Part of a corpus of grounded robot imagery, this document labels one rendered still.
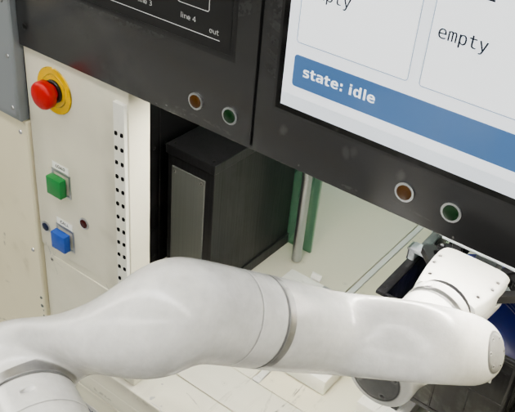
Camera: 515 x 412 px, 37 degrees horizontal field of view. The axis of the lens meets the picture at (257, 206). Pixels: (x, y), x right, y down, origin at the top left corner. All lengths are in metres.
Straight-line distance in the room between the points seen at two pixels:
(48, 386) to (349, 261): 1.00
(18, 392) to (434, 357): 0.40
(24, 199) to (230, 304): 0.66
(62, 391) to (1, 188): 0.67
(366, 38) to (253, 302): 0.26
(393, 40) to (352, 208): 1.06
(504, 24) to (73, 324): 0.43
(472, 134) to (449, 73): 0.06
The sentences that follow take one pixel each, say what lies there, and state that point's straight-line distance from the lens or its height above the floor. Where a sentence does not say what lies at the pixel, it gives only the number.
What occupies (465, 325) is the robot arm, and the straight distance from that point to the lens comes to 0.84.
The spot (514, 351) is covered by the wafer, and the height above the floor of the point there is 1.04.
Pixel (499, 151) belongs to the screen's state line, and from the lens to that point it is 0.71.
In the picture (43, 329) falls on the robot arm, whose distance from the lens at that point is 0.67.
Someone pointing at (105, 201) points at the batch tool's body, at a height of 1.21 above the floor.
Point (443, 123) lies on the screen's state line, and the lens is 0.72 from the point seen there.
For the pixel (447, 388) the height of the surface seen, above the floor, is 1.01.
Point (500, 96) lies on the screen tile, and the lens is 0.69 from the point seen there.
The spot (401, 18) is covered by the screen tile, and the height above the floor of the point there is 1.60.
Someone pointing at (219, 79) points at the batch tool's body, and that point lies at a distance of 0.86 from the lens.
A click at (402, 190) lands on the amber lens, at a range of 0.77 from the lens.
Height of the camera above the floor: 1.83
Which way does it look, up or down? 34 degrees down
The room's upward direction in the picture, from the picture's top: 5 degrees clockwise
